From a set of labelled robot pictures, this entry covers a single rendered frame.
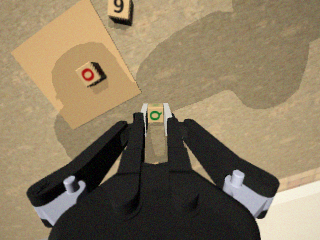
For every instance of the tan square mat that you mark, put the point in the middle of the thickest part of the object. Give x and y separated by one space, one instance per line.
52 55

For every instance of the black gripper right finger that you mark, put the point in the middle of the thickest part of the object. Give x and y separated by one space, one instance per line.
250 185

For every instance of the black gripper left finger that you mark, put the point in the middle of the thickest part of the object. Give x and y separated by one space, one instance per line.
57 192

